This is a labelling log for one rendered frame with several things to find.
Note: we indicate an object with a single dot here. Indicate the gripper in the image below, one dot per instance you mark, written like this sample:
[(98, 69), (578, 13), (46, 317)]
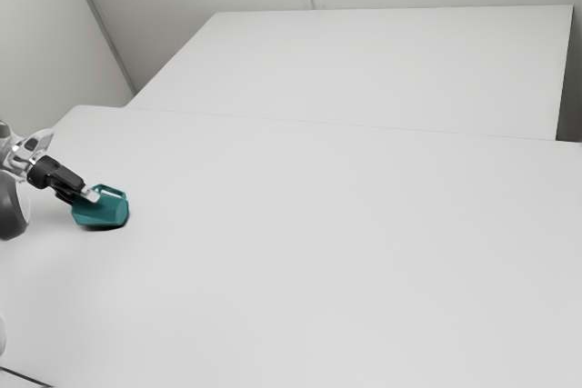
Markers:
[(43, 171)]

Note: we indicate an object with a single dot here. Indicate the teal faceted mug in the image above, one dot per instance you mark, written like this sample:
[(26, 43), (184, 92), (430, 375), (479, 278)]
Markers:
[(103, 211)]

